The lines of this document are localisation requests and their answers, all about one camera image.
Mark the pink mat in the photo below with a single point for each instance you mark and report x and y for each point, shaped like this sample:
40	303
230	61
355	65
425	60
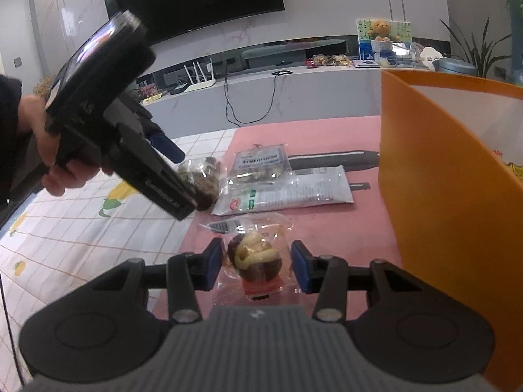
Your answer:
327	232

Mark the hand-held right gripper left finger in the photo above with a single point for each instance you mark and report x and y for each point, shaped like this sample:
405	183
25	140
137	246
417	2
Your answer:
213	263

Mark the white round object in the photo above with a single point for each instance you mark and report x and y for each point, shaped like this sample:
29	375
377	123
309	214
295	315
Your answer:
431	58

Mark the small black device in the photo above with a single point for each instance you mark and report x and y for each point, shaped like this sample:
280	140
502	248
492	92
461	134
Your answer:
179	89

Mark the white router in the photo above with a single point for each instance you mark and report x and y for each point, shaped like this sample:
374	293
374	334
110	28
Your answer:
201	76

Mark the black wall television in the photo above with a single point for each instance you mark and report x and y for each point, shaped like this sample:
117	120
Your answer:
192	0

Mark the blue trash can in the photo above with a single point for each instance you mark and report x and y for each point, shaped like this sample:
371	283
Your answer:
454	67

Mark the grey wall switch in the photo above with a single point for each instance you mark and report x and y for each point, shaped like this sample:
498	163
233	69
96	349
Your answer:
16	62

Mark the white printed play mat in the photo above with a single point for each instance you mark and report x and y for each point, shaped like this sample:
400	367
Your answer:
102	228

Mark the chocolate bun snack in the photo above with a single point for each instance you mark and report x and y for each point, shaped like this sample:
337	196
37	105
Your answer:
253	253

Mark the grey television cabinet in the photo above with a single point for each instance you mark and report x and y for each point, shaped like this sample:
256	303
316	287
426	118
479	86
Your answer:
310	94

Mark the blue gift box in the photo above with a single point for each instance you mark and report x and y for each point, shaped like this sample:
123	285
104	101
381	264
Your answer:
366	51

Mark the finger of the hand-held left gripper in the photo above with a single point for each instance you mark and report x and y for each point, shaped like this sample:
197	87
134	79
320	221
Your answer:
168	146

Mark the clear packet white label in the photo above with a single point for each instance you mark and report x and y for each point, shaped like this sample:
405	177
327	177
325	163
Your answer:
258	158

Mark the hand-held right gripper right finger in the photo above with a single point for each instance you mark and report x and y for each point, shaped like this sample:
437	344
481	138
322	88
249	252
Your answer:
303	267

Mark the brown teddy bear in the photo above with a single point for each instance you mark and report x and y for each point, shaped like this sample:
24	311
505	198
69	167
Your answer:
380	29

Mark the brown snack packet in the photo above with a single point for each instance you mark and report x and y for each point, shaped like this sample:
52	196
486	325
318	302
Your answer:
204	177

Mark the snack packets on cabinet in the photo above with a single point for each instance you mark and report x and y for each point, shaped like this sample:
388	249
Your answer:
331	60

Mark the white packet green print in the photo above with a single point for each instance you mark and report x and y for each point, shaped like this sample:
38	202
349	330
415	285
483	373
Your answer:
302	192

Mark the tall potted plant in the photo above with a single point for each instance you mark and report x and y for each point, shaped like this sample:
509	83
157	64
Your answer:
478	49

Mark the person's left hand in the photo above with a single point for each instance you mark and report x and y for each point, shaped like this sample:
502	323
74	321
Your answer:
32	118

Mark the orange storage box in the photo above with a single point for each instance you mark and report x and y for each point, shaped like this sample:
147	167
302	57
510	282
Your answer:
441	196

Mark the green picture card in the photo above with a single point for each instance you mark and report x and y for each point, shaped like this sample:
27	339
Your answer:
402	30

